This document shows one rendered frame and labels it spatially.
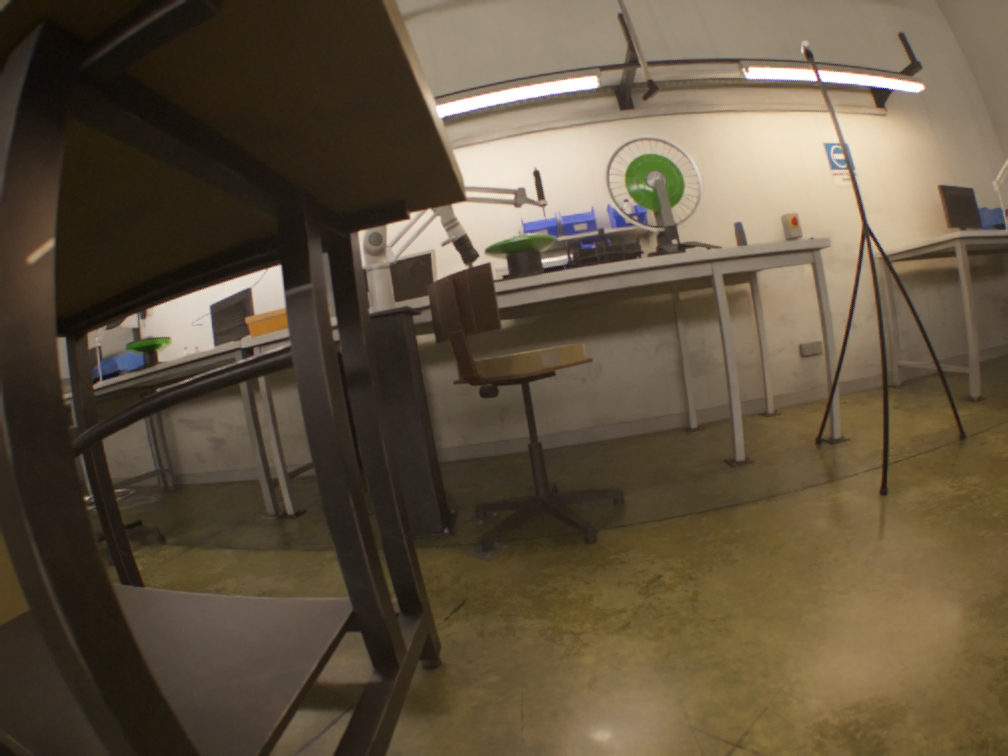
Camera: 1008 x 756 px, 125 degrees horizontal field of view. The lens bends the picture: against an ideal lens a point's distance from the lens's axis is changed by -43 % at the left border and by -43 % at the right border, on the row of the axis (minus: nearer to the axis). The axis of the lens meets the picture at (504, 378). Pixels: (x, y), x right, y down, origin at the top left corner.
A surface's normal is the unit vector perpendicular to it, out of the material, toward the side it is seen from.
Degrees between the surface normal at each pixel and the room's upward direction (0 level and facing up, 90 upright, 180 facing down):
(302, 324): 90
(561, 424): 90
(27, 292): 90
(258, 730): 0
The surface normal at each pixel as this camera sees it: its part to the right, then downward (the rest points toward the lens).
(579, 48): -0.13, 0.08
